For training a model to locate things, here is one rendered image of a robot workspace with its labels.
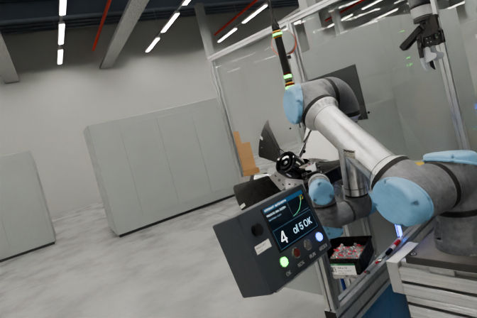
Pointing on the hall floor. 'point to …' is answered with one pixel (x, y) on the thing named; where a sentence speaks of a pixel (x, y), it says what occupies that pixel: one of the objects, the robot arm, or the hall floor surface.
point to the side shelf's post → (369, 233)
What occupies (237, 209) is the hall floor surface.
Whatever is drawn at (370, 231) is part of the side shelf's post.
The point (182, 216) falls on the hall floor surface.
